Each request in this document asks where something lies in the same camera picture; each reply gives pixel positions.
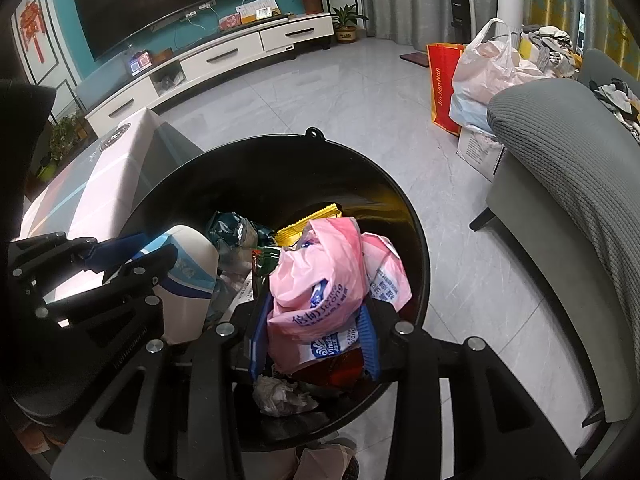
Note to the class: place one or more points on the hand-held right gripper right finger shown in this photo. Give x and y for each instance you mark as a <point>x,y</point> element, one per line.
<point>370,345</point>

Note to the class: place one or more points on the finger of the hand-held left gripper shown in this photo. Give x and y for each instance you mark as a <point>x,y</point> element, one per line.
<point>120,250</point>
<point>150,265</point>

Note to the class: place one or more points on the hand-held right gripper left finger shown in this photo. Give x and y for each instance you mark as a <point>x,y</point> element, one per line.
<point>260,340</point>

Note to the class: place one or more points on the red cigarette carton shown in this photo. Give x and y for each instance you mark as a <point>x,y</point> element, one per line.
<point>335,372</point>

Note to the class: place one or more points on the white tissue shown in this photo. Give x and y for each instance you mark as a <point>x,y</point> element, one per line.
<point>282,395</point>

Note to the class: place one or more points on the clear plastic wrapper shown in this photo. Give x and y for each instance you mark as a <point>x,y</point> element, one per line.
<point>235,280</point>

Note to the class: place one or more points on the pink plastic bag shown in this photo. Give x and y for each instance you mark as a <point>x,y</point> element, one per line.
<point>385,270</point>
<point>310,280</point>

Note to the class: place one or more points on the teal foil snack bag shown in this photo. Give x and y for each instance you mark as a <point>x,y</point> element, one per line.
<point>235,227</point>

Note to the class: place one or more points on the yellow snack bag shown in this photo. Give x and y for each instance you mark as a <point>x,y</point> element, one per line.
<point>295,230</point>

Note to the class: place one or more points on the black trash bin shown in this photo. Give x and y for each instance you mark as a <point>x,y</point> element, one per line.
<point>350,180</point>

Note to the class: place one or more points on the potted plants in dark planter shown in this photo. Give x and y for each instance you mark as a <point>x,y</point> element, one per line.
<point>70,135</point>

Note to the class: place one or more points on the blue box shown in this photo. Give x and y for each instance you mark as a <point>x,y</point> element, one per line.
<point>138,63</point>

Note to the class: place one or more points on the white cardboard box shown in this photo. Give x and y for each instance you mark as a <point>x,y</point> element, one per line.
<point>480,152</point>

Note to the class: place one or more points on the white TV cabinet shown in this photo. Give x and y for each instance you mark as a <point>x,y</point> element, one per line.
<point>225,52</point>

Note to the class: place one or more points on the large black television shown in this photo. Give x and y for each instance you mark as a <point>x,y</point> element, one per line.
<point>165,5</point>

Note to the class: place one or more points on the pink box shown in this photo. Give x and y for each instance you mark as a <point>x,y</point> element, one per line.
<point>230,22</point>

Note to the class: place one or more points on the orange shopping bag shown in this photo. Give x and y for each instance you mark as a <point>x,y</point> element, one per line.
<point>442,90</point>

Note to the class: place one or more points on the grey sofa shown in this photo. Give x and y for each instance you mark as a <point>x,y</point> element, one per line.
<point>565,160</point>

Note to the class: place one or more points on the desk calendar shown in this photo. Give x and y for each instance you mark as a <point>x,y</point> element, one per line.
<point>255,9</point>

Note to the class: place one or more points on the dark floor mat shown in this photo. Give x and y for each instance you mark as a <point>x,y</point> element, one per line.
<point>415,59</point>

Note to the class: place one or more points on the large white plastic bag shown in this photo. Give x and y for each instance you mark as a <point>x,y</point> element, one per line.
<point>485,75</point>

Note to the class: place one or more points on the small potted plant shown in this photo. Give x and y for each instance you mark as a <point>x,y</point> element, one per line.
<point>347,27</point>

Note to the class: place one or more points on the clothes on sofa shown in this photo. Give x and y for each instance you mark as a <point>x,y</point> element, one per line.
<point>617,102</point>

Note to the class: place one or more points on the pile of clothes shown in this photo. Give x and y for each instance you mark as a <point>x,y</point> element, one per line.
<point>550,47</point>

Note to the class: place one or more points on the upright vacuum cleaner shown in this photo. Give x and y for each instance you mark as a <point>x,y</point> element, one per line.
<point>460,5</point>

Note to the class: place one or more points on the white panel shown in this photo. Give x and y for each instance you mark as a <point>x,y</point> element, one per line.
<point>510,12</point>

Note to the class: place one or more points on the red wall ornament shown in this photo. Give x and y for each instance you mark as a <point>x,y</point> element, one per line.
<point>32,30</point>

